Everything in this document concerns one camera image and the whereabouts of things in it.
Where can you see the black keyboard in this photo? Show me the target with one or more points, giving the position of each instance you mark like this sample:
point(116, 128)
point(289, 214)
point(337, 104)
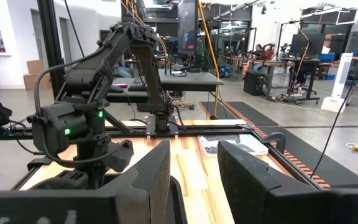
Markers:
point(137, 84)

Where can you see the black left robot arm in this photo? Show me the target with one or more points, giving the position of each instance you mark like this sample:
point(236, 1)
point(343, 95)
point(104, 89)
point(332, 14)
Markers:
point(145, 62)

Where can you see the wide dark monitor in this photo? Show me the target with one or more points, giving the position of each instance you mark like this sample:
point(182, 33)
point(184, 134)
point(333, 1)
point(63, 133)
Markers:
point(308, 44)

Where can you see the black table clamp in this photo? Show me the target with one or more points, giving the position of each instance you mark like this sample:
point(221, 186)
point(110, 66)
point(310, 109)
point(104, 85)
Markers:
point(275, 137)

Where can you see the small cardboard box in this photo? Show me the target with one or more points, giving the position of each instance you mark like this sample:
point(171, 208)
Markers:
point(36, 67)

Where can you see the black workstation desk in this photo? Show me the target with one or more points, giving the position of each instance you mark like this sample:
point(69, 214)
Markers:
point(303, 63)

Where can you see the large cardboard box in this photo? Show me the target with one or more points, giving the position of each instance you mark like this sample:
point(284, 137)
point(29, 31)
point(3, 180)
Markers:
point(36, 82)

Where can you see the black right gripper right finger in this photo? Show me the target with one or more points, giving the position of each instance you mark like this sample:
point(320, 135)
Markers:
point(259, 193)

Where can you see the black aluminium table frame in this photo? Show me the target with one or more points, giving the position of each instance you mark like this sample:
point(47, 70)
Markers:
point(216, 130)

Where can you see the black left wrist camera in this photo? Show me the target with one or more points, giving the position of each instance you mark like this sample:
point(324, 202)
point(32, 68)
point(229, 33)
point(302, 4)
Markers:
point(120, 155)

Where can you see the person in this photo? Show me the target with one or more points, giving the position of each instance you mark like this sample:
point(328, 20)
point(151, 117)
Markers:
point(261, 51)

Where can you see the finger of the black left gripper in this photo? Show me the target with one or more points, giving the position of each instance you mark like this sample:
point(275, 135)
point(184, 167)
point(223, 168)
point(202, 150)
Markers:
point(71, 180)

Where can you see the black floor cabinet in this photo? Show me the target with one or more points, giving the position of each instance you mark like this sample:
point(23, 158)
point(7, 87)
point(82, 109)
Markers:
point(256, 83)

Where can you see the black computer monitor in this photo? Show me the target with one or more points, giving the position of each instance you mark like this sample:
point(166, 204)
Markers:
point(187, 28)

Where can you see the black standing desk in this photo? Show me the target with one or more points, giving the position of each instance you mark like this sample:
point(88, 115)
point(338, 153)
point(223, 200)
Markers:
point(191, 81)

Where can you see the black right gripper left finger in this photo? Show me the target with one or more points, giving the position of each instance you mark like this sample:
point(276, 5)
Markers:
point(129, 199)

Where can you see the white tower fan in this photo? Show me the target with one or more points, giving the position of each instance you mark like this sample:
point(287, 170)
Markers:
point(340, 81)

